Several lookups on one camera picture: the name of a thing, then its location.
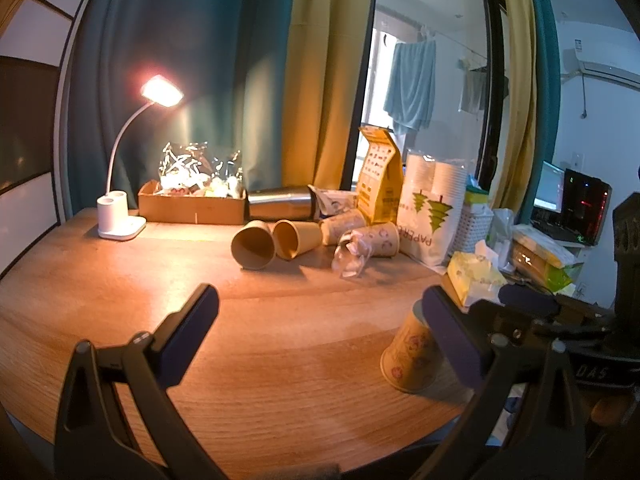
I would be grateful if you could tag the yellow paper bag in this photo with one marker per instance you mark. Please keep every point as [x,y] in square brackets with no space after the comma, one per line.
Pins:
[380,180]

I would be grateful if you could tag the grey hanging garment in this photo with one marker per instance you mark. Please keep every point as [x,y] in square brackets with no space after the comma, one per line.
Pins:
[474,90]

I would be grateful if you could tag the teal curtain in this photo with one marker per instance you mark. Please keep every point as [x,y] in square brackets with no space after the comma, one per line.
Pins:
[185,60]
[545,90]

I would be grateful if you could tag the white desk lamp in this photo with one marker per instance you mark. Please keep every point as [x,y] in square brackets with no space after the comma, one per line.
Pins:
[117,210]

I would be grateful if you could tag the white paper cup package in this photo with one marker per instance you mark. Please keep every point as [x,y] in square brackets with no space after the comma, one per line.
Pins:
[432,205]

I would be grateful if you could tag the yellow green packet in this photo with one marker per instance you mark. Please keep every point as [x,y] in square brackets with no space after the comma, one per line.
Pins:
[547,262]

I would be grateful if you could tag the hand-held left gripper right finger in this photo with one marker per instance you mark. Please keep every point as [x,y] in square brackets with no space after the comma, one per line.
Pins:
[452,332]

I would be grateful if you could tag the green box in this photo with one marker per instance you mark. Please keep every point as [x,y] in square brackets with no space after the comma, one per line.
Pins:
[476,195]

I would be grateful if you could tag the yellow tissue pack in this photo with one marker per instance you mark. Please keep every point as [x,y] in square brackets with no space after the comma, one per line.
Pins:
[472,277]

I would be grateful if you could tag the crumpled clear plastic wrap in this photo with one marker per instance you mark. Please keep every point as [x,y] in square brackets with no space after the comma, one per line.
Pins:
[350,260]

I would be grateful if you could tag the blue hanging towel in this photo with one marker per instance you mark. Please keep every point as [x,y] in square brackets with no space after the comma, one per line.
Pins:
[411,85]

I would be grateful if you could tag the clear plastic snack bag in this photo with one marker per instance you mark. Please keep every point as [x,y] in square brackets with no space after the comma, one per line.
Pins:
[195,170]

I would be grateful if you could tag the white wall socket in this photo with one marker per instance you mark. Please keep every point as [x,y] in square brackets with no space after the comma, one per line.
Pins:
[579,161]

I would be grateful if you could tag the brown cardboard box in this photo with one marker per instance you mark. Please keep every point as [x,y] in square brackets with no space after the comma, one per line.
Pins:
[192,210]

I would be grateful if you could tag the yellow curtain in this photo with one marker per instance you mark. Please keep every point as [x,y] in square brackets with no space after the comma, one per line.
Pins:
[325,70]
[517,85]

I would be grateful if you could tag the white air conditioner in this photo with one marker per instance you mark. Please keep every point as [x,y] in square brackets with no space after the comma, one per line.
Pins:
[607,67]

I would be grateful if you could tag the plain brown paper cup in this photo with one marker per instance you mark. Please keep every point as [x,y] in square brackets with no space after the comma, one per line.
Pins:
[295,240]
[252,247]

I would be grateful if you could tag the stainless steel thermos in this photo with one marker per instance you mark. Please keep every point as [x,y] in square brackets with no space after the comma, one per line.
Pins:
[282,202]

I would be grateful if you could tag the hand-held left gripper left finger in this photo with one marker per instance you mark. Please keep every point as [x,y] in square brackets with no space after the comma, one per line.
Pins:
[186,330]

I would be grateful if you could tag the white plastic bag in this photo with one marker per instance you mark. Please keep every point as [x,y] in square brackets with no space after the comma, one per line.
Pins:
[502,232]

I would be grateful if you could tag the white plastic basket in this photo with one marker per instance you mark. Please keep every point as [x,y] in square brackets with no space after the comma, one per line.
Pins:
[475,225]

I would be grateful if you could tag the computer monitor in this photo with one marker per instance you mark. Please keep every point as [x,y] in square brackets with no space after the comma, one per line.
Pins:
[550,187]

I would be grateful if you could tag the black computer case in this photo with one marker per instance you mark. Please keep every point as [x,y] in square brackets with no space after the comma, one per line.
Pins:
[587,205]

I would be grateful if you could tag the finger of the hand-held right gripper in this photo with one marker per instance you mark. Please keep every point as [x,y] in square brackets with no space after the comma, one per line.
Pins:
[530,300]

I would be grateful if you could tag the printed brown paper cup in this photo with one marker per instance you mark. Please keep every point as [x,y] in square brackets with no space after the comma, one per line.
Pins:
[412,355]
[345,225]
[380,239]

